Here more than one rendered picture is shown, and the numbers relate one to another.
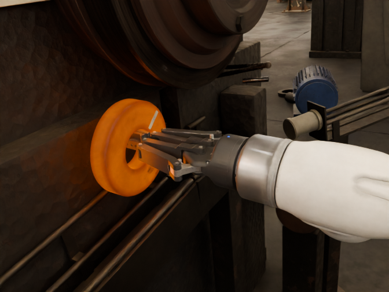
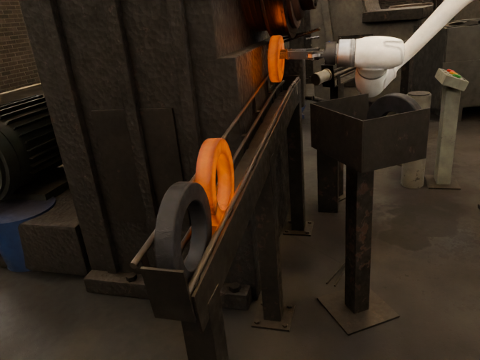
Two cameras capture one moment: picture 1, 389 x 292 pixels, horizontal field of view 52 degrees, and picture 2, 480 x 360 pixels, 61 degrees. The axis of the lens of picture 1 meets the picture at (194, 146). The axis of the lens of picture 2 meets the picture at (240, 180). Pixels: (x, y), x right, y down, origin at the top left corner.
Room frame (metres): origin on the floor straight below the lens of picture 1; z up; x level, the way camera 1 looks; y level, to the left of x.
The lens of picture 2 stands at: (-0.76, 0.68, 0.99)
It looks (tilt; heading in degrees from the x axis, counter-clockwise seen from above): 22 degrees down; 343
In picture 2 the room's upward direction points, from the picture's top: 6 degrees counter-clockwise
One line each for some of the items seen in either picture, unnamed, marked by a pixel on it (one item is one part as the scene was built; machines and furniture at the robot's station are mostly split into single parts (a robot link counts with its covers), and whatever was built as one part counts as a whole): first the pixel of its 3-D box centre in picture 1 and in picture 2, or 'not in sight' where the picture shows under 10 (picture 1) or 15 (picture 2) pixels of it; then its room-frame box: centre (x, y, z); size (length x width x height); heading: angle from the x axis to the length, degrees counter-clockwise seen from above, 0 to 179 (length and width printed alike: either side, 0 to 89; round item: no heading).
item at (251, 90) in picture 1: (243, 132); (293, 80); (0.96, -0.13, 0.68); 0.11 x 0.08 x 0.24; 56
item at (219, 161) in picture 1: (216, 158); (322, 53); (0.51, -0.03, 0.84); 0.09 x 0.08 x 0.07; 56
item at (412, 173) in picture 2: not in sight; (415, 141); (0.97, -0.85, 0.26); 0.12 x 0.12 x 0.52
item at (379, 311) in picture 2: not in sight; (362, 219); (0.20, 0.01, 0.36); 0.26 x 0.20 x 0.72; 1
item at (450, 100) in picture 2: not in sight; (447, 129); (0.91, -1.00, 0.31); 0.24 x 0.16 x 0.62; 146
